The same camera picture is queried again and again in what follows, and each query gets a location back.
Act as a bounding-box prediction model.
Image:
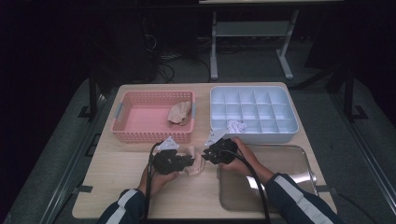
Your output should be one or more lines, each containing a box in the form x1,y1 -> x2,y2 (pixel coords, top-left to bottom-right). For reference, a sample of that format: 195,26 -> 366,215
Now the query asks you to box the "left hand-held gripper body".
151,135 -> 185,175

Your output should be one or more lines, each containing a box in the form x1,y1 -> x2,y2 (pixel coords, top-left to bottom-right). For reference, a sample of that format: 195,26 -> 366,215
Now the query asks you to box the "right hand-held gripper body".
204,128 -> 240,166

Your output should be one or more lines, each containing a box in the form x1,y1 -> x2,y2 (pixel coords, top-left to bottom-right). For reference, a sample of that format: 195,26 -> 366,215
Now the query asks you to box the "white sock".
226,119 -> 242,134
234,119 -> 248,133

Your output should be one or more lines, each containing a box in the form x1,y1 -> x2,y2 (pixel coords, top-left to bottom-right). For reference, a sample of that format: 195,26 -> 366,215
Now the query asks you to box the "transparent grey box lid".
217,144 -> 318,214

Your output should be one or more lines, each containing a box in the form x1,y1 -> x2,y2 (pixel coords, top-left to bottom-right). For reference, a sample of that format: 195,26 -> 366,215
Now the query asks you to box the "pink plastic basket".
110,91 -> 197,144

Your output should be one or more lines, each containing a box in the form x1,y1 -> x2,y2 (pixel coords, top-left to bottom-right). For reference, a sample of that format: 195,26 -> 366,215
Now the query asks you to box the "white divided storage box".
209,85 -> 300,145

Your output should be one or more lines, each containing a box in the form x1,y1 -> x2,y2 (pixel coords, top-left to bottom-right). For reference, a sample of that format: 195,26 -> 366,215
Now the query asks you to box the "person's right hand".
218,136 -> 276,186

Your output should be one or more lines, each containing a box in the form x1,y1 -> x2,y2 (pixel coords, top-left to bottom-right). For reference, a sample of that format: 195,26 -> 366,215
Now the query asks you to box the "person's left hand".
137,164 -> 180,197

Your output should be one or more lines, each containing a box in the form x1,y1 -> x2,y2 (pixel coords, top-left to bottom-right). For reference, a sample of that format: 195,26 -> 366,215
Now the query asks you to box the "black metal stand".
78,68 -> 100,121
343,66 -> 369,123

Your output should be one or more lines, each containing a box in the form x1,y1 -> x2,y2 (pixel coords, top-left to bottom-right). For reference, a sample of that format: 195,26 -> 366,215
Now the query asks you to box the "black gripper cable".
220,147 -> 272,224
143,141 -> 164,224

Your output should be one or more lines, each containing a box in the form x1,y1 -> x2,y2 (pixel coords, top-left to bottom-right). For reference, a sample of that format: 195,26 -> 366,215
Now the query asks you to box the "black bracket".
85,133 -> 103,157

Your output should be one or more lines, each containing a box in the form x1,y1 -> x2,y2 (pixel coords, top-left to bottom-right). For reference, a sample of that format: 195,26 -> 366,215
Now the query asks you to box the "black cable tangle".
153,54 -> 213,84

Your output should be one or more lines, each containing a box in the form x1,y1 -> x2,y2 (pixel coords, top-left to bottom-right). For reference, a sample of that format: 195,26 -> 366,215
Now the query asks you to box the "metal rail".
38,92 -> 108,224
330,92 -> 396,217

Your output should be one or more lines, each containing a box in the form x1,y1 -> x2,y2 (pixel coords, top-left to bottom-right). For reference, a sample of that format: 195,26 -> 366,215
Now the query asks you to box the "white metal frame table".
199,0 -> 344,81

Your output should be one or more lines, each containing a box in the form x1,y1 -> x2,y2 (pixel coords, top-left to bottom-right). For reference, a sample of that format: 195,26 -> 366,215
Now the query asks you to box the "thin black cable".
335,191 -> 379,224

